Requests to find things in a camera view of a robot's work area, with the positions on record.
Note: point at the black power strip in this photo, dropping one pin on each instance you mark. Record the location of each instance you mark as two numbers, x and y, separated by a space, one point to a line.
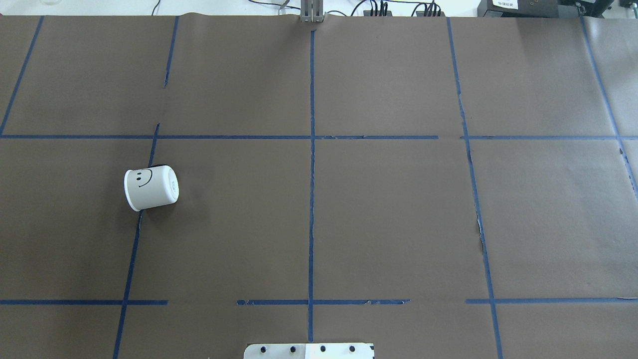
406 8

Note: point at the black equipment box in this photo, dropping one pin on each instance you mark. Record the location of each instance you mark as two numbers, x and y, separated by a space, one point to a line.
542 8

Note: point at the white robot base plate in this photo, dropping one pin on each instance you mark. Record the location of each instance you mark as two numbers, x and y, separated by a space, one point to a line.
310 351

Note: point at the white smiley mug black handle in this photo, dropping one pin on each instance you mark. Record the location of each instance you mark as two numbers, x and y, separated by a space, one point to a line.
151 187

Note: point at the aluminium frame post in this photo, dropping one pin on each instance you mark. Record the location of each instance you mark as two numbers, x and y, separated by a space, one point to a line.
312 11

